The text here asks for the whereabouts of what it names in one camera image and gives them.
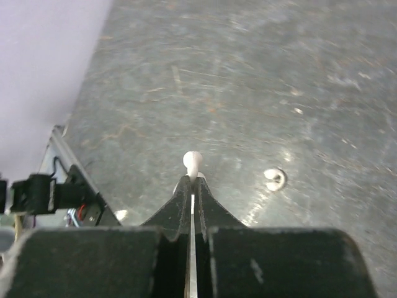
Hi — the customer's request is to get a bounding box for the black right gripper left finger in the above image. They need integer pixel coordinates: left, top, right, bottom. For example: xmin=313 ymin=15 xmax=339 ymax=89
xmin=1 ymin=176 xmax=191 ymax=297

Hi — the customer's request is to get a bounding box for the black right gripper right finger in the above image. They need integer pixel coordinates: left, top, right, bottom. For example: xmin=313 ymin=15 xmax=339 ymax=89
xmin=195 ymin=178 xmax=377 ymax=297

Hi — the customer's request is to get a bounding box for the white round earbud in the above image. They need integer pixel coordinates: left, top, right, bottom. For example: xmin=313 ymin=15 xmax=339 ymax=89
xmin=182 ymin=151 xmax=205 ymax=183
xmin=264 ymin=168 xmax=287 ymax=192

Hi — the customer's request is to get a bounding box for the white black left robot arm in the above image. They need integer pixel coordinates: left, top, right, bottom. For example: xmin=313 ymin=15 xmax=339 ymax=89
xmin=1 ymin=174 xmax=96 ymax=215

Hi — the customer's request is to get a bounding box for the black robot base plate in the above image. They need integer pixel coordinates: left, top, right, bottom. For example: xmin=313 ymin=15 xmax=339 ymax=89
xmin=66 ymin=164 xmax=121 ymax=228

